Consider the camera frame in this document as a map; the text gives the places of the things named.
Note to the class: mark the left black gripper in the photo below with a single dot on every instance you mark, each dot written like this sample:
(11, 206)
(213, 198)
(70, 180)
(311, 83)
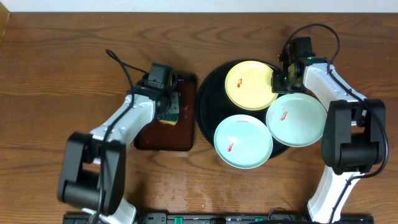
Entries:
(170, 106)

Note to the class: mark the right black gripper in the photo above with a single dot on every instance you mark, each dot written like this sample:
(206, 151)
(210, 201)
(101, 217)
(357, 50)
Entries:
(277, 86)

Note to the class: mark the yellow plate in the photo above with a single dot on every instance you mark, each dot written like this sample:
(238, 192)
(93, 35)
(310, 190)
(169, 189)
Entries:
(248, 85)

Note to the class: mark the pale green plate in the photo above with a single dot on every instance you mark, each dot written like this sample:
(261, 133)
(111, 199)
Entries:
(296, 120)

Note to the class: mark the light blue plate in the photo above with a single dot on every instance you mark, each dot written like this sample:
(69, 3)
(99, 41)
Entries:
(243, 141)

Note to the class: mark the green yellow sponge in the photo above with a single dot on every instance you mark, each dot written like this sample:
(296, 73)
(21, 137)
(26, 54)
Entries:
(169, 119)

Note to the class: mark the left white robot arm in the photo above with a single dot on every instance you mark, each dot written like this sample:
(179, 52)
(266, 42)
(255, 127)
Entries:
(93, 172)

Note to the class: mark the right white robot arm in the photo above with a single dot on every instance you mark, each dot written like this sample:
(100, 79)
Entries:
(354, 140)

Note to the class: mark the rectangular brown water tray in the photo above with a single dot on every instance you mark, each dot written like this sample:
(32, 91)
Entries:
(160, 135)

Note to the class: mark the round black tray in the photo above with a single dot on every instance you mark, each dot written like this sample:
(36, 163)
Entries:
(212, 104)

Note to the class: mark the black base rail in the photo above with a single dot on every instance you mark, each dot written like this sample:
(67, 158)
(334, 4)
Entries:
(162, 218)

